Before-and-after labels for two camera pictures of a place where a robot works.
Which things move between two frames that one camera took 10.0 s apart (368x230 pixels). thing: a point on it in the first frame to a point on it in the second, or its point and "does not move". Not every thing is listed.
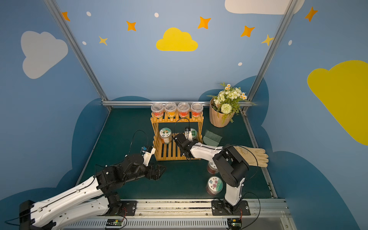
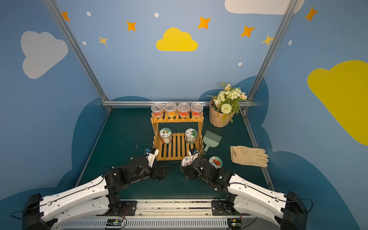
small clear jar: x=183 y=108 does not move
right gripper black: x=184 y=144 to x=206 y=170
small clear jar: x=157 y=109 does not move
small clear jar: x=170 y=108 does not move
